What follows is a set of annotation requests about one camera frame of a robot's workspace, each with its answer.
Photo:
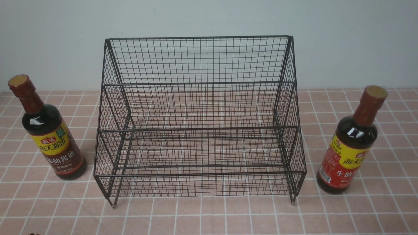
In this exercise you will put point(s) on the black wire mesh shelf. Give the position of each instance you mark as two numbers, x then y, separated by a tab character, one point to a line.
199	116

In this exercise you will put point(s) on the light soy sauce bottle red label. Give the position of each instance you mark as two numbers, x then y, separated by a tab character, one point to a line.
352	140

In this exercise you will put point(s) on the dark soy sauce bottle left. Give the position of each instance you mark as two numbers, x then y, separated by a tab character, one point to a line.
45	125

